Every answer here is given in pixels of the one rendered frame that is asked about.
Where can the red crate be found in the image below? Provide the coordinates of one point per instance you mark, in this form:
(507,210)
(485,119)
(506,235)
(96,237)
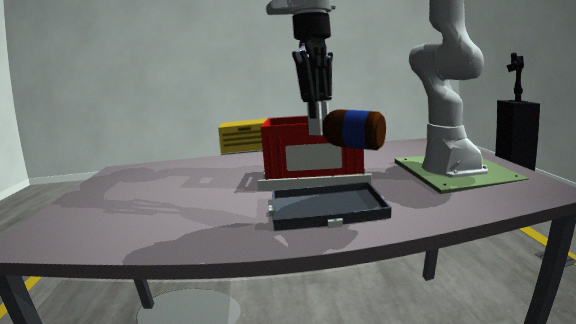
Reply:
(290,152)

